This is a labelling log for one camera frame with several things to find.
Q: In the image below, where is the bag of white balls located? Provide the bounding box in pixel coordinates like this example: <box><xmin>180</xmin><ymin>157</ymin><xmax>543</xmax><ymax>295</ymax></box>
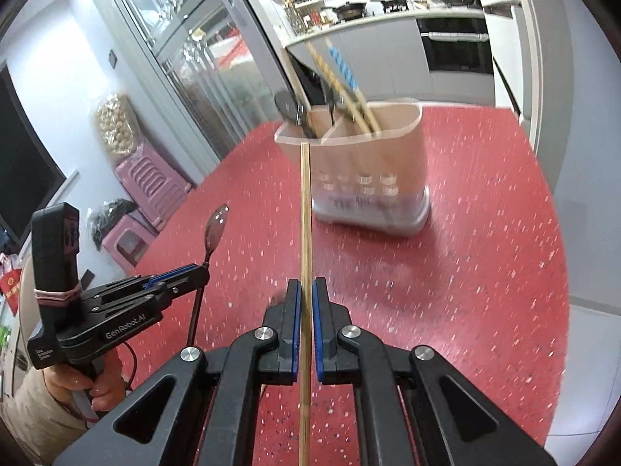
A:
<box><xmin>93</xmin><ymin>93</ymin><xmax>141</xmax><ymax>164</ymax></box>

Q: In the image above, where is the pink plastic stool stack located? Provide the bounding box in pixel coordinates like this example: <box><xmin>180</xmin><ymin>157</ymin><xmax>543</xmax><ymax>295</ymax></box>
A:
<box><xmin>115</xmin><ymin>142</ymin><xmax>192</xmax><ymax>231</ymax></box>

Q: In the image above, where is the black wok on stove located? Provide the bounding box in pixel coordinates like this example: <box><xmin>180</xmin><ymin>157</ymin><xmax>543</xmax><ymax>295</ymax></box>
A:
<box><xmin>324</xmin><ymin>2</ymin><xmax>366</xmax><ymax>22</ymax></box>

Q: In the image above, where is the grey kitchen base cabinet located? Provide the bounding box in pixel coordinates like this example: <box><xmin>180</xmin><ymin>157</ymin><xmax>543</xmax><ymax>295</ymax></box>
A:
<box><xmin>285</xmin><ymin>9</ymin><xmax>495</xmax><ymax>106</ymax></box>

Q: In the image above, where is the white refrigerator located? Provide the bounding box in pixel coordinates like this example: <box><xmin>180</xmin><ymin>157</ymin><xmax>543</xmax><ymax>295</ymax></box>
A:
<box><xmin>480</xmin><ymin>0</ymin><xmax>541</xmax><ymax>150</ymax></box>

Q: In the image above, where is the person's left hand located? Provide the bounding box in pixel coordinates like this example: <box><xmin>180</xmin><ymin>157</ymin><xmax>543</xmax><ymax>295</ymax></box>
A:
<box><xmin>43</xmin><ymin>349</ymin><xmax>126</xmax><ymax>411</ymax></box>

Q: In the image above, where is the glass door display cabinet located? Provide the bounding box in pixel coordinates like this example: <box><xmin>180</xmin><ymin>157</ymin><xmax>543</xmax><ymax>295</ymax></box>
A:
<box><xmin>114</xmin><ymin>0</ymin><xmax>290</xmax><ymax>170</ymax></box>

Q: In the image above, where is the small pink stool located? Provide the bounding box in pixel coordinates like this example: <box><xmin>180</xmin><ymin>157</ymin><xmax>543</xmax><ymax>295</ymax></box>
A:
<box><xmin>102</xmin><ymin>214</ymin><xmax>158</xmax><ymax>275</ymax></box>

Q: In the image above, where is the yellow dotted chopstick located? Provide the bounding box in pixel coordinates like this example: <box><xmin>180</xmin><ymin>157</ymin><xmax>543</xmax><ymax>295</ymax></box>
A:
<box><xmin>306</xmin><ymin>43</ymin><xmax>371</xmax><ymax>135</ymax></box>

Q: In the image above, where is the beige perforated utensil holder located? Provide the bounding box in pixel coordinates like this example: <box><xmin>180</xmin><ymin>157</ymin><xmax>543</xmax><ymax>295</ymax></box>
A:
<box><xmin>275</xmin><ymin>98</ymin><xmax>430</xmax><ymax>237</ymax></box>

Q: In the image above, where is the dark brown plastic spoon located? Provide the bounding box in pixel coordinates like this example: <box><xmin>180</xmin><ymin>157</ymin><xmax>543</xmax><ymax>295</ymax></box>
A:
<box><xmin>186</xmin><ymin>204</ymin><xmax>229</xmax><ymax>347</ymax></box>

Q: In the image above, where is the black built-in oven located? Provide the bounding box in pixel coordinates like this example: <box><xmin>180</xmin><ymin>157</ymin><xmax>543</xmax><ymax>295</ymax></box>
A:
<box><xmin>417</xmin><ymin>17</ymin><xmax>493</xmax><ymax>75</ymax></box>

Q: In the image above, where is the blue dotted chopstick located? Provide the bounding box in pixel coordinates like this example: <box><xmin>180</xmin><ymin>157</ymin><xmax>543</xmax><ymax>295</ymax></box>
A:
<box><xmin>325</xmin><ymin>39</ymin><xmax>381</xmax><ymax>132</ymax></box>

